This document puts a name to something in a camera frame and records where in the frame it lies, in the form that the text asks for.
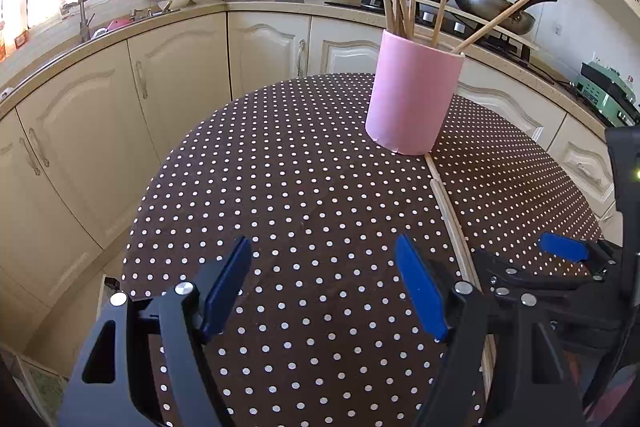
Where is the speckled stone countertop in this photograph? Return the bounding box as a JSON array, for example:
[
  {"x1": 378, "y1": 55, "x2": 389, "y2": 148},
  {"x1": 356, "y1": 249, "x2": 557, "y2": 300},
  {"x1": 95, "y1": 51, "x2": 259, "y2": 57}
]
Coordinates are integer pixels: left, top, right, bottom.
[{"x1": 0, "y1": 0, "x2": 616, "y2": 138}]

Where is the metal sink faucet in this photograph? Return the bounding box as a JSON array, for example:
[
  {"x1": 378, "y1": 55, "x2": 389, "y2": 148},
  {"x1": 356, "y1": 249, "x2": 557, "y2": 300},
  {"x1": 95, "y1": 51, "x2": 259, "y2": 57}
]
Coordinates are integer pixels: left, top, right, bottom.
[{"x1": 47, "y1": 0, "x2": 97, "y2": 44}]

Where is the green countertop appliance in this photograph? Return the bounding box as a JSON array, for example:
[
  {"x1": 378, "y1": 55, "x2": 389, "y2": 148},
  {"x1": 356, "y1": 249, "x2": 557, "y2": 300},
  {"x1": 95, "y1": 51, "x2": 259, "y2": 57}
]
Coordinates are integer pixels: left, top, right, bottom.
[{"x1": 572, "y1": 61, "x2": 640, "y2": 126}]

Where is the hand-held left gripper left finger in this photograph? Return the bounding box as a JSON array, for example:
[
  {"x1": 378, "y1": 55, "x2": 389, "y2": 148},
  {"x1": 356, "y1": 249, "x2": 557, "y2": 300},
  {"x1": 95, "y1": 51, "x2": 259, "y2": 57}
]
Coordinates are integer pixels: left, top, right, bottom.
[{"x1": 59, "y1": 234, "x2": 253, "y2": 427}]

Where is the black glass gas stove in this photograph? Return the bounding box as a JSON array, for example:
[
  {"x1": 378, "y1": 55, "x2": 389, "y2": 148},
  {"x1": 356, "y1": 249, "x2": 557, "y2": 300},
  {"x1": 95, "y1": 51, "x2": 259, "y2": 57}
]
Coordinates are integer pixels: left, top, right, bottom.
[{"x1": 324, "y1": 0, "x2": 556, "y2": 86}]

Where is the steel wok black handle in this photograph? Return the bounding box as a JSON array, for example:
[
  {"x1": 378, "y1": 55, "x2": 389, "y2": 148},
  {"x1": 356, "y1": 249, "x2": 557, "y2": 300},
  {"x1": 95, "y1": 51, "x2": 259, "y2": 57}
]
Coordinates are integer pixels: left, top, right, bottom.
[{"x1": 452, "y1": 0, "x2": 559, "y2": 36}]

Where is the light wooden chopstick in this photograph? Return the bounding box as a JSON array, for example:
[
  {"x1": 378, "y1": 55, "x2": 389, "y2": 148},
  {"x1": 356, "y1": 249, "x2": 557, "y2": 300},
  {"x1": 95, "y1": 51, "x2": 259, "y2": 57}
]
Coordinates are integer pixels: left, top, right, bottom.
[
  {"x1": 425, "y1": 154, "x2": 493, "y2": 413},
  {"x1": 431, "y1": 178, "x2": 497, "y2": 413}
]

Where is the brown polka dot tablecloth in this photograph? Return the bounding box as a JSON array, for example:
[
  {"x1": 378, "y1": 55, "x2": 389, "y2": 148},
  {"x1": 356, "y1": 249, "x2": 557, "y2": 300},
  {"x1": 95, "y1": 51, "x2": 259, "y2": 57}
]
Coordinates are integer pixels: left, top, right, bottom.
[{"x1": 121, "y1": 72, "x2": 604, "y2": 427}]

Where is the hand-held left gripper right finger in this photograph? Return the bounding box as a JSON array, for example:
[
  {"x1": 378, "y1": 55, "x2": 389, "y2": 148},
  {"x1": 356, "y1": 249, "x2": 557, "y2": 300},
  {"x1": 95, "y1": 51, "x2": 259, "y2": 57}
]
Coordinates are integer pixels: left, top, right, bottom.
[{"x1": 394, "y1": 234, "x2": 586, "y2": 427}]

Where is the stainless kitchen sink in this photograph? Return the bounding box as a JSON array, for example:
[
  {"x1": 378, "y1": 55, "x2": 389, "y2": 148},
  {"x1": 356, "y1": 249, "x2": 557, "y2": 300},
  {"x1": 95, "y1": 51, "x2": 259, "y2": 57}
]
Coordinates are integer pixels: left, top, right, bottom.
[{"x1": 90, "y1": 4, "x2": 182, "y2": 38}]

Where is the pink cylindrical cup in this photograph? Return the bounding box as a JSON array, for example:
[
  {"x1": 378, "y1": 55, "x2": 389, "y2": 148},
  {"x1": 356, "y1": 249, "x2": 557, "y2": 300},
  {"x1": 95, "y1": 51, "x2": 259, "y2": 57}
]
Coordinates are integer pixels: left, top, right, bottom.
[{"x1": 365, "y1": 29, "x2": 466, "y2": 156}]

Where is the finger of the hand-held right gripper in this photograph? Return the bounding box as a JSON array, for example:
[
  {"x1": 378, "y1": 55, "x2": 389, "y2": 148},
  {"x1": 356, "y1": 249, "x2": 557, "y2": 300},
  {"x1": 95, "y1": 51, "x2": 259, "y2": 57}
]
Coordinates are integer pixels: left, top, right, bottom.
[
  {"x1": 471, "y1": 247, "x2": 623, "y2": 323},
  {"x1": 539, "y1": 232, "x2": 626, "y2": 280}
]

